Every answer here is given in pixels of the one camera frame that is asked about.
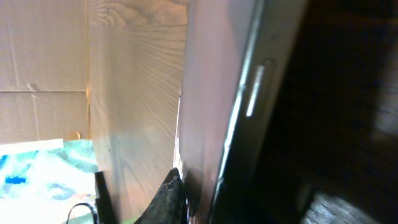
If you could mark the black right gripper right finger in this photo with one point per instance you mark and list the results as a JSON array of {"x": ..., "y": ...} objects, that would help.
[{"x": 316, "y": 136}]

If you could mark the colourful abstract backdrop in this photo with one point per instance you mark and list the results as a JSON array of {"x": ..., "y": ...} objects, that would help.
[{"x": 51, "y": 181}]

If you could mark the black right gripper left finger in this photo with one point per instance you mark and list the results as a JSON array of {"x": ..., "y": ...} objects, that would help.
[{"x": 167, "y": 205}]

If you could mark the brown cardboard sheet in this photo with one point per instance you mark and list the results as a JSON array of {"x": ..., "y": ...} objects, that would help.
[{"x": 44, "y": 70}]

